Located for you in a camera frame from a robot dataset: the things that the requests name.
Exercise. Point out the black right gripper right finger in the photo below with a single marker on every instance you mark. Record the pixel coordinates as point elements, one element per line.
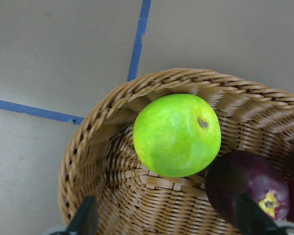
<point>251,219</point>

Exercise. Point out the woven wicker basket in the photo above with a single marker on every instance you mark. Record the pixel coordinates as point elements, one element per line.
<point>100,159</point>

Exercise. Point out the dark purple apple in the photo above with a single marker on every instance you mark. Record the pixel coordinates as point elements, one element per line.
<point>242,171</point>

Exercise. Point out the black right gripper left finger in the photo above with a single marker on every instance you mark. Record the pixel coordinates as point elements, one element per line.
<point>85,220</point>

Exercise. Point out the green apple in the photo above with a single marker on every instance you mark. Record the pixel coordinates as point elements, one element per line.
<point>177,135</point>

